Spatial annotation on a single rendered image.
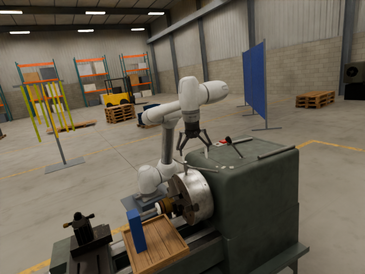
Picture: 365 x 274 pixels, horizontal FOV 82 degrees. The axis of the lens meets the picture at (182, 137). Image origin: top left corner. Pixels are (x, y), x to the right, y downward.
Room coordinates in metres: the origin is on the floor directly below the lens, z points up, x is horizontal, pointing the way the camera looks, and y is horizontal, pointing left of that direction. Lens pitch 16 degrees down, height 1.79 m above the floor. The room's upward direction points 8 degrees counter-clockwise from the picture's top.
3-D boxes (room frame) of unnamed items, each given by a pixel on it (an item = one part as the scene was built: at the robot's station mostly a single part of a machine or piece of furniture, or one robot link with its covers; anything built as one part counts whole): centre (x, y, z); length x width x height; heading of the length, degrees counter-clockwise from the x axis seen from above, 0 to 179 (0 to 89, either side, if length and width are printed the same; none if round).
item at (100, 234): (0.96, 0.57, 1.00); 0.20 x 0.10 x 0.05; 114
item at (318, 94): (7.78, -5.13, 0.22); 1.25 x 0.86 x 0.44; 121
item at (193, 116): (1.03, -0.06, 1.59); 0.09 x 0.09 x 0.06
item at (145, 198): (1.66, 0.38, 0.83); 0.22 x 0.18 x 0.06; 120
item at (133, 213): (0.98, 0.32, 1.00); 0.08 x 0.06 x 0.23; 24
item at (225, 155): (1.30, -0.35, 1.06); 0.59 x 0.48 x 0.39; 114
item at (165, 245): (1.01, 0.26, 0.88); 0.36 x 0.30 x 0.04; 24
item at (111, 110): (10.50, 2.90, 0.36); 1.26 x 0.86 x 0.73; 130
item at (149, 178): (1.68, 0.35, 0.97); 0.18 x 0.16 x 0.22; 121
